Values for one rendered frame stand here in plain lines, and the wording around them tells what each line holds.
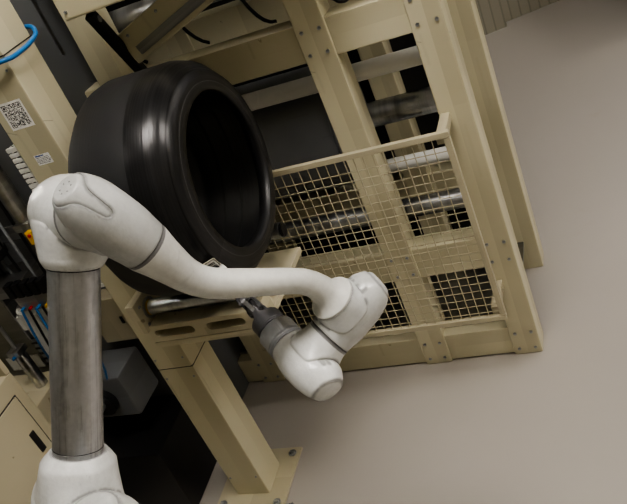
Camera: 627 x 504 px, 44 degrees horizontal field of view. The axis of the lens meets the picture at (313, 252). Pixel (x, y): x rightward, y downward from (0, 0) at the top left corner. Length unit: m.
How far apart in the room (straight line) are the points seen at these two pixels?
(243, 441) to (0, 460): 0.78
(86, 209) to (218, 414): 1.33
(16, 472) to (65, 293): 0.93
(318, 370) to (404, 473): 1.08
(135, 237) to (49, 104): 0.82
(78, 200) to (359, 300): 0.61
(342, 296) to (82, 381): 0.54
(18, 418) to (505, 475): 1.45
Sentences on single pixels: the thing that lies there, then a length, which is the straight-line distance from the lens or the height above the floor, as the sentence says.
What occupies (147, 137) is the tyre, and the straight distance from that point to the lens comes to 1.82.
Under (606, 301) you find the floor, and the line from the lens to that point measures 3.04.
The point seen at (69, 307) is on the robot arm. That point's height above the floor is 1.29.
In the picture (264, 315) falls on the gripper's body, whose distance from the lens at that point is 1.74.
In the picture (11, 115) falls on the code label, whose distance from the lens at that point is 2.13.
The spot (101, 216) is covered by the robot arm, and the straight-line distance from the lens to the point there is 1.34.
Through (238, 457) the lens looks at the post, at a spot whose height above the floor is 0.20.
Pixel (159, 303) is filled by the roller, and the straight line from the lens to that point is 2.18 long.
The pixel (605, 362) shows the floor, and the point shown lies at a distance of 2.80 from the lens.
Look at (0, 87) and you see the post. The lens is 2.10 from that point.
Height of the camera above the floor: 1.93
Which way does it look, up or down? 30 degrees down
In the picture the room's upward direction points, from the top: 25 degrees counter-clockwise
